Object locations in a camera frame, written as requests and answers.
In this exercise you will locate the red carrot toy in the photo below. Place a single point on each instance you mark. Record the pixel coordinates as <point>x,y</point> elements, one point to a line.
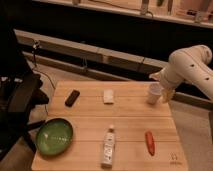
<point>150,143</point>

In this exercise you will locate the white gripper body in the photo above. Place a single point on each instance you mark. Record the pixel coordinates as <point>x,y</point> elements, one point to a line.
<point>167,78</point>

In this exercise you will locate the black rectangular block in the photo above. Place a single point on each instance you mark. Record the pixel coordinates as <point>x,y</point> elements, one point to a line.
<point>72,98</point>

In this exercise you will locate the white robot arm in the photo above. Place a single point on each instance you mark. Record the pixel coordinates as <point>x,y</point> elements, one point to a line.
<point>187,65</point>

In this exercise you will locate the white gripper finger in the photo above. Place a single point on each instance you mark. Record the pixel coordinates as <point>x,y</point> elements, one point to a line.
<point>167,95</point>

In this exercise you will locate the black office chair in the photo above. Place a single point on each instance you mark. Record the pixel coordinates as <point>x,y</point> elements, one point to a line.
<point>20,90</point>

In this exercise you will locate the white rectangular block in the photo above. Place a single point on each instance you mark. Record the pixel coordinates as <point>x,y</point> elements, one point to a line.
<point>108,96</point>

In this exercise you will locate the green bowl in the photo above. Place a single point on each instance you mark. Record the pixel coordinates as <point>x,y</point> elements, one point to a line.
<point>54,137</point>

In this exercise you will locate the white ceramic cup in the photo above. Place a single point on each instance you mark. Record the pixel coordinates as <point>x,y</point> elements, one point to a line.
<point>154,93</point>

